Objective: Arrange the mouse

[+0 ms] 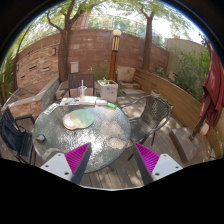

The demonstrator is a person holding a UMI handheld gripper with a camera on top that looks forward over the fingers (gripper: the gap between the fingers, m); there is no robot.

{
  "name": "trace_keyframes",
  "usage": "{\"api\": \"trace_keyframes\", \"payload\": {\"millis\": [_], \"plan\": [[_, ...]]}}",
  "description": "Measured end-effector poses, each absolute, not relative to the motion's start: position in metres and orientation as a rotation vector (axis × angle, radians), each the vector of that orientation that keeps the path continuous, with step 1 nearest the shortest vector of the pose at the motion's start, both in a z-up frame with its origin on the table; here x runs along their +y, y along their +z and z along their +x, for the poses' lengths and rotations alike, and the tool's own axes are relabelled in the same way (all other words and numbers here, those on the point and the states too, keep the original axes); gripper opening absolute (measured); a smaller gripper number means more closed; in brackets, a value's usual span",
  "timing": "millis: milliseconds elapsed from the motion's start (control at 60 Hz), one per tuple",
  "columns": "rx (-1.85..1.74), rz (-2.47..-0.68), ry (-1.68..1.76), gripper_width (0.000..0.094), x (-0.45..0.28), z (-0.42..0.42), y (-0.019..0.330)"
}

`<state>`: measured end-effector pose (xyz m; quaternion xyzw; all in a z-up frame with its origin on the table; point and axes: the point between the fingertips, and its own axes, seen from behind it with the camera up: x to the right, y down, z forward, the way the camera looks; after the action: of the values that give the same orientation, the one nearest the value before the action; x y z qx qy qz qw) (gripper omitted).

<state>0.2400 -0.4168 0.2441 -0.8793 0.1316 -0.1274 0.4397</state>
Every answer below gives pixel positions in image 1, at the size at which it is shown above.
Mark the green marker on table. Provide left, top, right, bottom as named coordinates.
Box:
left=106, top=103, right=117, bottom=109

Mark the black chair at left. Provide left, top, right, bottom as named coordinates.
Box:
left=0, top=107, right=35, bottom=164

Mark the tree trunk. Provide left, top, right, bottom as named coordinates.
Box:
left=140, top=7, right=155, bottom=70
left=47, top=0, right=80, bottom=82

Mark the right tree trunk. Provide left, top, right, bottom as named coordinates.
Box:
left=140, top=7, right=155, bottom=70

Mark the folded red patio umbrella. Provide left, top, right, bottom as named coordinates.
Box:
left=200, top=45, right=224, bottom=123

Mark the concrete umbrella base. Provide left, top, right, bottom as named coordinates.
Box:
left=169, top=127, right=202, bottom=163

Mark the round glass patio table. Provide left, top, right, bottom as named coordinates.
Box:
left=33, top=103, right=130, bottom=173

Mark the white square planter box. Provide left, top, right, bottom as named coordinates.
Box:
left=97, top=80, right=118, bottom=102

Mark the wooden lamp post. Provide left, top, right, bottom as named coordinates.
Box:
left=109, top=29, right=122, bottom=80

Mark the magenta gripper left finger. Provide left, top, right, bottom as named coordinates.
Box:
left=41, top=143, right=92, bottom=185

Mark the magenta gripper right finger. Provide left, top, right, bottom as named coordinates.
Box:
left=133, top=143, right=182, bottom=185

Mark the brown chair behind table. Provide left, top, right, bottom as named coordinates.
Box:
left=60, top=74, right=95, bottom=98

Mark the black wicker chair right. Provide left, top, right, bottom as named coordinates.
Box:
left=120, top=94, right=172, bottom=162

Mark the green pink mouse pad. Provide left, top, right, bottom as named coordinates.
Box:
left=63, top=109, right=95, bottom=130

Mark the clear plastic cup with straw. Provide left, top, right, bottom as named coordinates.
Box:
left=78, top=80, right=87, bottom=98

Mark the wooden corner bench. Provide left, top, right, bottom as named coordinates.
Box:
left=133, top=68, right=224, bottom=160

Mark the left tree trunk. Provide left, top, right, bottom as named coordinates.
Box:
left=47, top=0, right=80, bottom=82

